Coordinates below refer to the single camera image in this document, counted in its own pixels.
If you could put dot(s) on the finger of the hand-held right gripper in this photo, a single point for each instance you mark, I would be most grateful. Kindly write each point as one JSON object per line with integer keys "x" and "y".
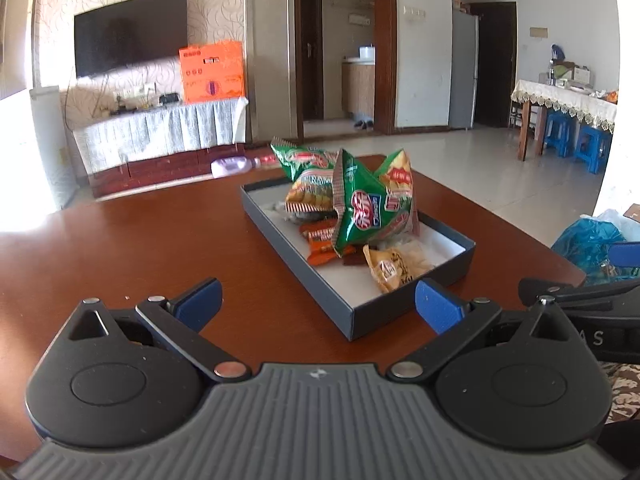
{"x": 590, "y": 296}
{"x": 627, "y": 256}

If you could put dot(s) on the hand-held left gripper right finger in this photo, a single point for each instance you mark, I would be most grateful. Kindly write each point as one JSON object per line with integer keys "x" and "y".
{"x": 440, "y": 307}

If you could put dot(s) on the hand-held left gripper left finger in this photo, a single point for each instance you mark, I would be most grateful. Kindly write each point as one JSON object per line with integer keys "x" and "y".
{"x": 200, "y": 305}

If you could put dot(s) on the yellow peanut packet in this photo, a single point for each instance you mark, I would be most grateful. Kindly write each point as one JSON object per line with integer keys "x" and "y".
{"x": 395, "y": 267}

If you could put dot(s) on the grey shallow cardboard box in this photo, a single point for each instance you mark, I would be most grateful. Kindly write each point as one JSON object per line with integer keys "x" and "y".
{"x": 380, "y": 317}

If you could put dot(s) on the brown gold candy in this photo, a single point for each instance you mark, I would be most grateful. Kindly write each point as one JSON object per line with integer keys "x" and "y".
{"x": 356, "y": 259}

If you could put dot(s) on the silver printed snack packet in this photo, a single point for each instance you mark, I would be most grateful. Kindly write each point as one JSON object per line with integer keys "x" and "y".
{"x": 287, "y": 214}

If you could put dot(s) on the green triangular snack bag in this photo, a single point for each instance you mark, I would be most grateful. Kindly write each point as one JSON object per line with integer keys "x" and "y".
{"x": 365, "y": 205}

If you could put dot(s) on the orange snack bar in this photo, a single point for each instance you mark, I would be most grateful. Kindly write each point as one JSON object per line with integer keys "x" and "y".
{"x": 322, "y": 255}

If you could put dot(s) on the small red snack packet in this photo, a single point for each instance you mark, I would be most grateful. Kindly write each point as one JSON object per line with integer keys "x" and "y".
{"x": 317, "y": 232}

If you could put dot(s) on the green red chips bag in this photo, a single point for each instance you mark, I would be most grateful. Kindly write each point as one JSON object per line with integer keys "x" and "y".
{"x": 310, "y": 180}

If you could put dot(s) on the white plastic bag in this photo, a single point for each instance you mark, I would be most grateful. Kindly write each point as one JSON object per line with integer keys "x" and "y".
{"x": 617, "y": 222}

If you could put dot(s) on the blue plastic bag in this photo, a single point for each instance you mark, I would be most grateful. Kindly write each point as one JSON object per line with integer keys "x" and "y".
{"x": 585, "y": 250}

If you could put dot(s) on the person's patterned clothing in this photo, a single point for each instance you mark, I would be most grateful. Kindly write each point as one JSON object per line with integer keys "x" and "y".
{"x": 622, "y": 390}

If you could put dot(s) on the blue plastic stool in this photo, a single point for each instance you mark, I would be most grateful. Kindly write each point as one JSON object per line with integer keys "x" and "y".
{"x": 592, "y": 147}
{"x": 557, "y": 132}

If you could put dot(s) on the dark wooden television cabinet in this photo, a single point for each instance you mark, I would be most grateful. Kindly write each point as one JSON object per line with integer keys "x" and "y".
{"x": 165, "y": 172}

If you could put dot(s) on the pink packet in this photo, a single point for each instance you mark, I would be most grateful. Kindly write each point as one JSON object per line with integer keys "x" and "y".
{"x": 268, "y": 160}

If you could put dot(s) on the dining table with lace cloth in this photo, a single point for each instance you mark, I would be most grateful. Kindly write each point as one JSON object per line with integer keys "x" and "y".
{"x": 565, "y": 102}

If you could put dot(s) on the cabinet with white cloth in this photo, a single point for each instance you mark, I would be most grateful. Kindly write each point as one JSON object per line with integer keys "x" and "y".
{"x": 160, "y": 127}

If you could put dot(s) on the white box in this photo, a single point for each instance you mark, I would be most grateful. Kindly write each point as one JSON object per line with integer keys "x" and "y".
{"x": 582, "y": 75}

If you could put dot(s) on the pair of slippers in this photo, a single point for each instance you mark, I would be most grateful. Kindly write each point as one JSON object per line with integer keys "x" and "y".
{"x": 363, "y": 123}

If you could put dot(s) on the black router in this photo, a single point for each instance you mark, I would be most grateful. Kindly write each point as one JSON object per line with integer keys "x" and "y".
{"x": 169, "y": 97}

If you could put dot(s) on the white floor-standing appliance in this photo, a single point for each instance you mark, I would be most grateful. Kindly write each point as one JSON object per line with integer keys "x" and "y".
{"x": 52, "y": 150}

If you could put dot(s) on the dark brown room door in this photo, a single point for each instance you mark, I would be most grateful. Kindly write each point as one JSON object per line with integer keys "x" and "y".
{"x": 495, "y": 65}

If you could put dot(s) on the beige cabinet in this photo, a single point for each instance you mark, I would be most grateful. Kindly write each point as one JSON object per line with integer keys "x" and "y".
{"x": 357, "y": 90}

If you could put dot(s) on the orange cardboard box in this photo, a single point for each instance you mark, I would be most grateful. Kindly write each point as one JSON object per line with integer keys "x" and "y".
{"x": 212, "y": 72}

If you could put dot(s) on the grey refrigerator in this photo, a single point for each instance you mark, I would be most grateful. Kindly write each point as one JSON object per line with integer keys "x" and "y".
{"x": 464, "y": 70}

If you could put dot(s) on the white container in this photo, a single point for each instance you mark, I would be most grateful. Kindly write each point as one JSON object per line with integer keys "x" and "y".
{"x": 367, "y": 53}

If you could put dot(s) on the black flat television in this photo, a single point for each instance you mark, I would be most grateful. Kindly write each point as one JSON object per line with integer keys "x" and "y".
{"x": 130, "y": 35}

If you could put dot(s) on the white wall sockets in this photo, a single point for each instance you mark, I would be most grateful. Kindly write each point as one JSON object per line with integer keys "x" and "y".
{"x": 135, "y": 91}

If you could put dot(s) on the white wall switch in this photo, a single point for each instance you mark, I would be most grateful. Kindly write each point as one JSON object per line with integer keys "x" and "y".
{"x": 414, "y": 12}

